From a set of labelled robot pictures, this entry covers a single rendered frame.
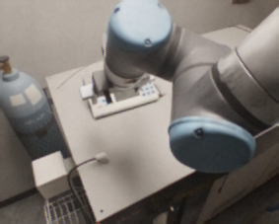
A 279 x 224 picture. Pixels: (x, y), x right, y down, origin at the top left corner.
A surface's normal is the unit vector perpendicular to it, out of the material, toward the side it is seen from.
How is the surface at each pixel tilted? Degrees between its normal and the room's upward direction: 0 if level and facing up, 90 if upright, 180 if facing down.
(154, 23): 33
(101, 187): 0
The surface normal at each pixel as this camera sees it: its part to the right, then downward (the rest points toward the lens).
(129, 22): 0.12, -0.25
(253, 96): -0.51, 0.39
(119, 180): -0.03, -0.73
